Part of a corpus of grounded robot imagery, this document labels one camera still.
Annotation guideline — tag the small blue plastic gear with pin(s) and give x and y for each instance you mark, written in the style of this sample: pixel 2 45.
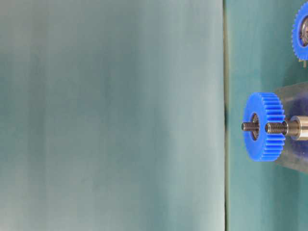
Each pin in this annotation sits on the small blue plastic gear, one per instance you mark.
pixel 300 33

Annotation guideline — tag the threaded steel shaft in gear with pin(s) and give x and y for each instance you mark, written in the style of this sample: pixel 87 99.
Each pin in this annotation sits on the threaded steel shaft in gear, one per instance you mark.
pixel 250 126

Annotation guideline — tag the large blue plastic gear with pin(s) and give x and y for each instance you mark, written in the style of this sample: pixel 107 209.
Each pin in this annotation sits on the large blue plastic gear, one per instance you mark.
pixel 269 109

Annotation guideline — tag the threaded steel shaft with collar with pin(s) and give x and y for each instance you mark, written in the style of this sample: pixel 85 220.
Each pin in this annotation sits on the threaded steel shaft with collar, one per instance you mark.
pixel 296 128

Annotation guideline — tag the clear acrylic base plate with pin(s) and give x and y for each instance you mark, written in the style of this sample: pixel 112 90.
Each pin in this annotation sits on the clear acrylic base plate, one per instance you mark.
pixel 294 99

